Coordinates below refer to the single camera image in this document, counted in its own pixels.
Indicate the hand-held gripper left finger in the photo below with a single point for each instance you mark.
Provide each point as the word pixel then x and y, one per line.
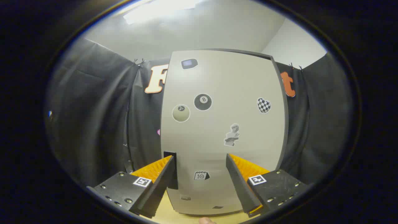
pixel 158 186

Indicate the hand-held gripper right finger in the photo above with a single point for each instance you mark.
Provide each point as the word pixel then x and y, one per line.
pixel 241 186

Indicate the pale grey cabinet door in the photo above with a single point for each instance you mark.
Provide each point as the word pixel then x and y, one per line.
pixel 224 84

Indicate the dark grey cabinet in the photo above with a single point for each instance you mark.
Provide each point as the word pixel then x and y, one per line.
pixel 286 124

